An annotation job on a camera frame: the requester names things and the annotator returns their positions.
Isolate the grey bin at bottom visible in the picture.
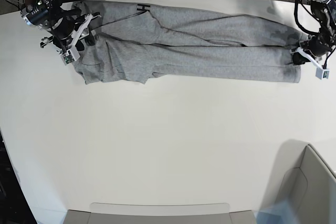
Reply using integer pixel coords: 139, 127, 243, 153
64, 202, 257, 223

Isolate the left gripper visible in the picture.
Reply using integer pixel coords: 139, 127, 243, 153
292, 35, 335, 66

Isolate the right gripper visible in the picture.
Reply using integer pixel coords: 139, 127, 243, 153
39, 14, 96, 51

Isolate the grey T-shirt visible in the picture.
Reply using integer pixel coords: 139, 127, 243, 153
73, 1, 306, 84

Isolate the grey bin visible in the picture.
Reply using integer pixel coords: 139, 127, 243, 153
64, 202, 257, 223
275, 145, 335, 223

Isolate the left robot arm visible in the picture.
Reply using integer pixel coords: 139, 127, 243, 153
294, 0, 335, 69

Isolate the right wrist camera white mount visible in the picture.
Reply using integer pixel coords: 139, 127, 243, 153
49, 12, 101, 65

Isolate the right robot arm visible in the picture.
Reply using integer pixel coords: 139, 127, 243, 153
19, 0, 99, 56

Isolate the blue cloth in corner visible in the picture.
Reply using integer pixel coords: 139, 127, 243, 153
254, 200, 300, 224

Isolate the grey bin at right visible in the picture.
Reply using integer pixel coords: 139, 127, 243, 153
275, 145, 335, 223

